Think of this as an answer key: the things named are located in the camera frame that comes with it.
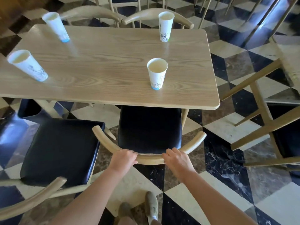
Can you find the person's left hand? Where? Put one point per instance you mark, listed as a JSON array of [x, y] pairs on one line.
[[121, 161]]

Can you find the person's right hand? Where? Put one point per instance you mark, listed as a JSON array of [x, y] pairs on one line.
[[180, 165]]

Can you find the person's right fingers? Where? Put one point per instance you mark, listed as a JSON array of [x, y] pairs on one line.
[[171, 154]]

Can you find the person's left fingers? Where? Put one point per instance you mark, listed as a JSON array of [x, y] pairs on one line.
[[130, 155]]

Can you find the wooden chair with black seat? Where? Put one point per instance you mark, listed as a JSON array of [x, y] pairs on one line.
[[264, 110], [61, 149], [150, 128]]

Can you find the person's left forearm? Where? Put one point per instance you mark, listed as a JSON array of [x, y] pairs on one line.
[[91, 199]]

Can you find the person's right forearm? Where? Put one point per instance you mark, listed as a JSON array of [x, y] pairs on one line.
[[211, 201]]

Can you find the person's right beige shoe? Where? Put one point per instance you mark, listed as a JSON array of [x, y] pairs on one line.
[[151, 205]]

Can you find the person's beige shoe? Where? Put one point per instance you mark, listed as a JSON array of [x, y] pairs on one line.
[[125, 209], [151, 205]]

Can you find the person's left beige shoe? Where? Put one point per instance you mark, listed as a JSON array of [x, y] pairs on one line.
[[125, 209]]

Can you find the white printed paper cup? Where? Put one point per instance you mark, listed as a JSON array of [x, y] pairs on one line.
[[166, 25], [57, 26], [157, 76], [29, 66]]

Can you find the wooden chair with curved backrest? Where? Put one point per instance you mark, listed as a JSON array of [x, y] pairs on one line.
[[93, 12], [150, 14]]

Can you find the wooden spindle chair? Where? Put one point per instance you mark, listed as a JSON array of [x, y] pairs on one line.
[[124, 2]]

